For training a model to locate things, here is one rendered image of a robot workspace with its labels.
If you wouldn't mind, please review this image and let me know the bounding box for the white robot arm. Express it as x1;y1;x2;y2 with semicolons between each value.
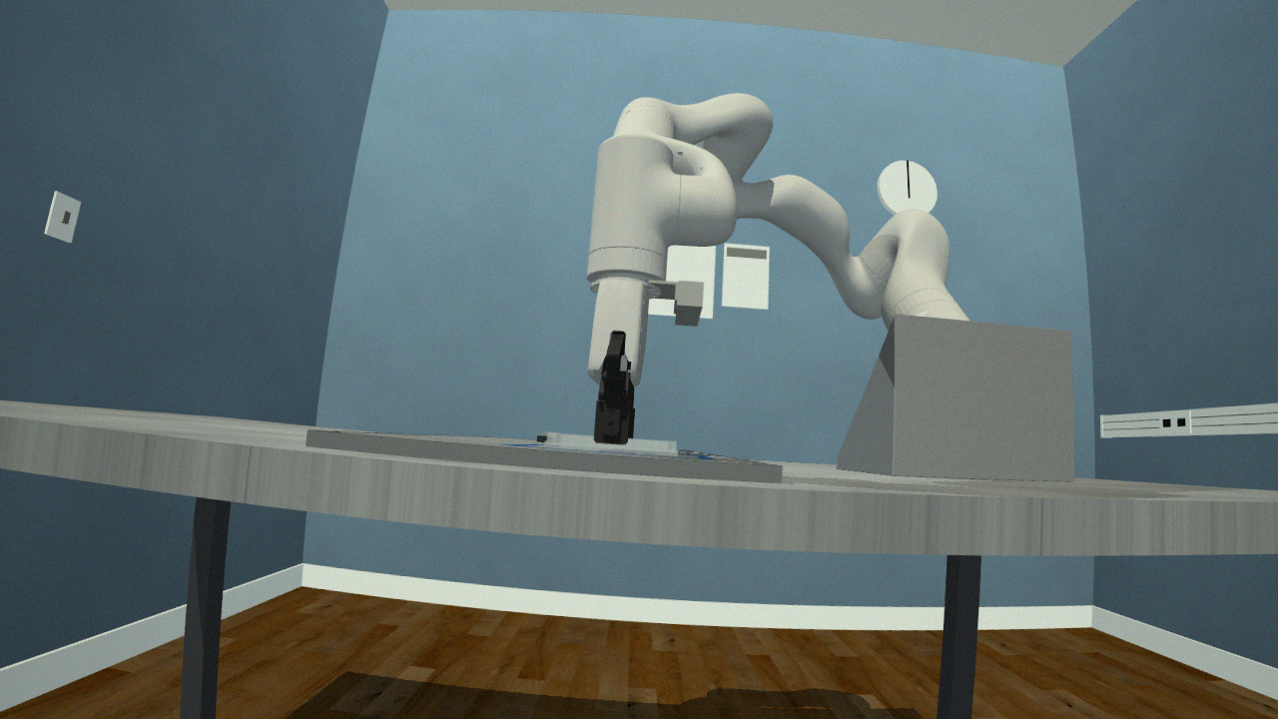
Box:
587;93;969;331

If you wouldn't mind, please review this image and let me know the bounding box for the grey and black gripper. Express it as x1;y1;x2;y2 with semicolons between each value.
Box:
588;277;661;444

